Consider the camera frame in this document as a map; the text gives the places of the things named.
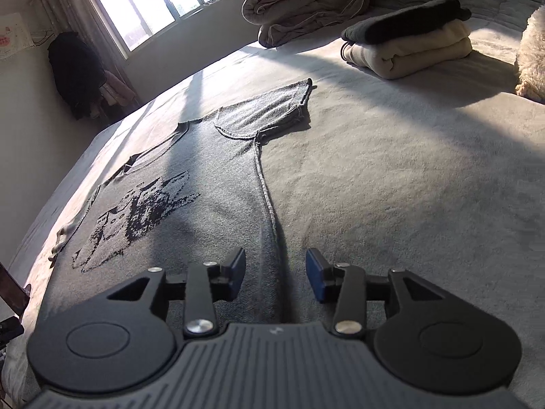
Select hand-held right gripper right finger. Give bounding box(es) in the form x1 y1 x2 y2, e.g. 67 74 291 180
306 248 454 338

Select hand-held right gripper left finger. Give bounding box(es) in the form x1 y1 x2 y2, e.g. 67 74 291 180
91 247 248 338

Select grey patterned knit sweater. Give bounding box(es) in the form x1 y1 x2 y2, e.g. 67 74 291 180
49 78 313 329

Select pink hanging clothes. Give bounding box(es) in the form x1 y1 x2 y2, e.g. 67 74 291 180
98 70 137 109

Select dark hanging clothes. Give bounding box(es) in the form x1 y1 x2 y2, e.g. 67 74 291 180
48 32 107 120

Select smartphone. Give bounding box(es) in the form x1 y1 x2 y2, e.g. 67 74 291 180
0 260 32 320

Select bed with grey sheet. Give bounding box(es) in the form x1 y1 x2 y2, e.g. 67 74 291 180
0 21 545 409

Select folded beige garment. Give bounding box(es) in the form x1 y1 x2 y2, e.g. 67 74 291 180
342 19 473 80

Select folded beige quilt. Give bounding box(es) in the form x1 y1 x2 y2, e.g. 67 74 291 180
242 0 370 49

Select folded black garment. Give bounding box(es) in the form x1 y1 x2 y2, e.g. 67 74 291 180
341 0 472 45

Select window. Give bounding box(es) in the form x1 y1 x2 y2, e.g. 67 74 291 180
83 0 239 54

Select patterned curtain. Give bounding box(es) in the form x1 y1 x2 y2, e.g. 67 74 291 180
36 0 137 103

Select white fluffy dog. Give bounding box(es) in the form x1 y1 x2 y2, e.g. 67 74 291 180
514 7 545 104

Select wall poster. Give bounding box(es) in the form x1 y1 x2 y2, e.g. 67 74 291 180
0 12 35 59

